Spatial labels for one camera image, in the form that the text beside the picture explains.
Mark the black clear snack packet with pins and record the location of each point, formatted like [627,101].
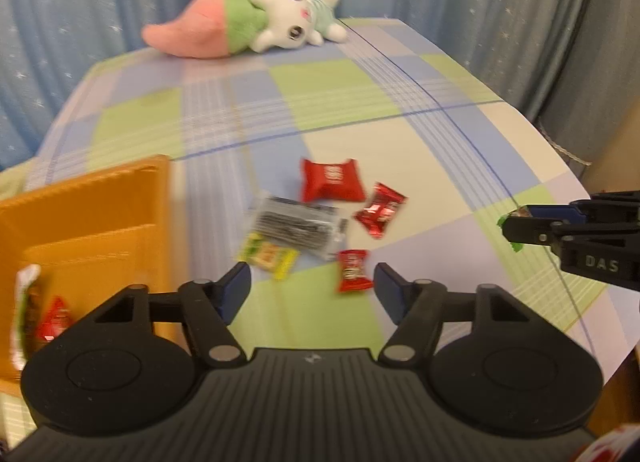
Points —
[295,227]

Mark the dark red glossy candy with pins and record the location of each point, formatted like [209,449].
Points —
[379,211]

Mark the small red candy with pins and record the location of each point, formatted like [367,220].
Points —
[352,269]

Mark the red pillow snack packet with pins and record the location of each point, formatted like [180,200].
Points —
[332,181]

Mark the grey lace-trimmed cover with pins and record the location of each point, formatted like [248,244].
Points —
[600,92]

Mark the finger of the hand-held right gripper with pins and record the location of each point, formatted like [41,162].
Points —
[555,213]
[530,232]

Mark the red triangular snack packet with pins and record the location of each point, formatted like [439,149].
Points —
[55,322]

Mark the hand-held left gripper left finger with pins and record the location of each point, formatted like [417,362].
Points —
[235,287]

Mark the green yellow candy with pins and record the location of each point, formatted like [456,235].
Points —
[267,256]

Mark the pastel checked tablecloth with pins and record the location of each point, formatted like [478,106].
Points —
[400,117]

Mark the red patterned clothing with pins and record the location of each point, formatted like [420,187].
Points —
[610,447]

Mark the rabbit and carrot plush toy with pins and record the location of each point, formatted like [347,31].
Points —
[200,27]

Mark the orange plastic tray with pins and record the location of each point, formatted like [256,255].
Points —
[100,202]

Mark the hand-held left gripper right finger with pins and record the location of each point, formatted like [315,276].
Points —
[392,292]

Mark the silver snack pouch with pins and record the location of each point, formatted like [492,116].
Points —
[22,292]

